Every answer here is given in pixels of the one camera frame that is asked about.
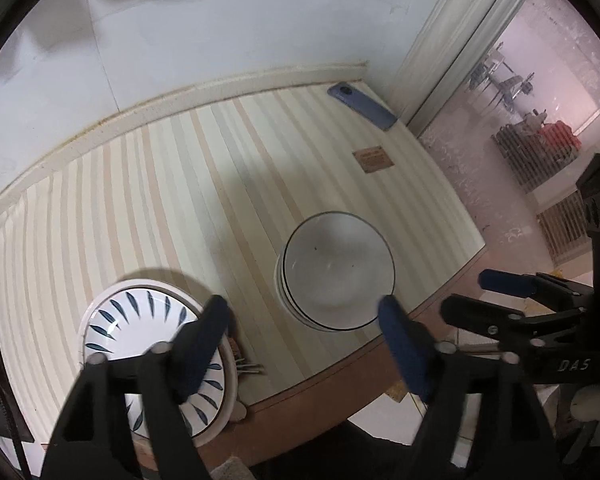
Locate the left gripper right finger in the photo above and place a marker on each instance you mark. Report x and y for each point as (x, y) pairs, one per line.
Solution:
(513, 438)

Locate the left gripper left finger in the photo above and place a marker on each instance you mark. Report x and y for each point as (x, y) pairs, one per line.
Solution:
(92, 438)

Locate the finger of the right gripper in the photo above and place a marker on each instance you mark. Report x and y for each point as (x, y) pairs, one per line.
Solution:
(479, 322)
(549, 290)

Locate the blue leaf pattern plate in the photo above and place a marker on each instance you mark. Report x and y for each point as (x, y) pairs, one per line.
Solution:
(130, 324)

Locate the white plate pink flowers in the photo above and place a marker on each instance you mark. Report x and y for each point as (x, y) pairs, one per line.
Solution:
(225, 394)

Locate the white bowl black rim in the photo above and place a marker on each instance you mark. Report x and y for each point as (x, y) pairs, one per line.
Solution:
(333, 270)

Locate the blue smartphone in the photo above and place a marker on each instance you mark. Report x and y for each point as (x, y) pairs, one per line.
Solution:
(363, 104)

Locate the striped cat table mat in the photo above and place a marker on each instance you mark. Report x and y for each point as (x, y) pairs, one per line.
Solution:
(205, 200)

